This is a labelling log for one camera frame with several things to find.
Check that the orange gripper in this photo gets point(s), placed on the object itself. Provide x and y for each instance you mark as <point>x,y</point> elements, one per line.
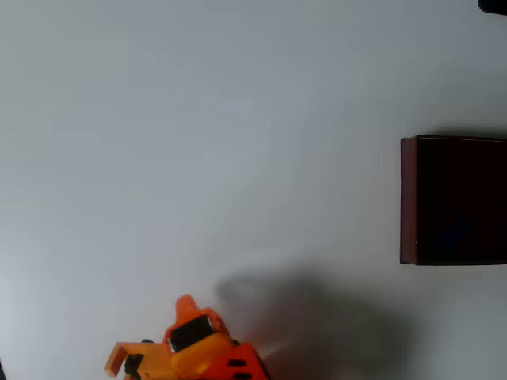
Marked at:
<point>189,332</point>

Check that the dark red box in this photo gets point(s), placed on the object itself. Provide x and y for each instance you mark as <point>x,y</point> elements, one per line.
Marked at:
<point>455,198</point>

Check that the black object at table edge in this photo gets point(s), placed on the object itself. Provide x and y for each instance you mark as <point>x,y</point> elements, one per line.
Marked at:
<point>493,6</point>

